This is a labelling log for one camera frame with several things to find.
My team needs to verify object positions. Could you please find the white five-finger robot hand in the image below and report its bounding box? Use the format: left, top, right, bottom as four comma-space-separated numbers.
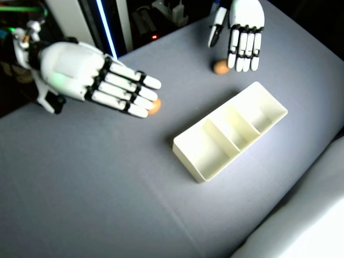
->
39, 41, 162, 119
207, 0, 266, 73

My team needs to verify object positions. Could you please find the brown egg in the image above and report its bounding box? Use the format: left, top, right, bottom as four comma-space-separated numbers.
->
213, 60, 232, 75
147, 98, 162, 116

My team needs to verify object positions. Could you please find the cream three-compartment tray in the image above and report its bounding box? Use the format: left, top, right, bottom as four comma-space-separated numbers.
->
171, 81, 289, 184

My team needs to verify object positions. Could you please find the white robot body column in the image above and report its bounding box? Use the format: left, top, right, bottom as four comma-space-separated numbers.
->
45, 0, 134, 59

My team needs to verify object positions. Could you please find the blue light strip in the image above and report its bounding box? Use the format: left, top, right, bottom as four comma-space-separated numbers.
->
95, 0, 119, 59

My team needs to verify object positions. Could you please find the white power adapter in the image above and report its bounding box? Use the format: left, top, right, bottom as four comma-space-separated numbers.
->
171, 2, 189, 20

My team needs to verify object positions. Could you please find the green light bar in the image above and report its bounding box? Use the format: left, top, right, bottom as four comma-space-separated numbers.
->
0, 5, 41, 13

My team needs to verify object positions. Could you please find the black device with red light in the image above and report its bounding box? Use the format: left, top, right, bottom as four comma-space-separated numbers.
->
131, 5, 173, 44

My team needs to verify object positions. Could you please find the grey table cloth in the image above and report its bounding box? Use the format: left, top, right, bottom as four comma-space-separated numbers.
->
0, 0, 344, 258

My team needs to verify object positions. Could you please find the white backdrop panel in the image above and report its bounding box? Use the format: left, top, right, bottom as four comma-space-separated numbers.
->
230, 134, 344, 258

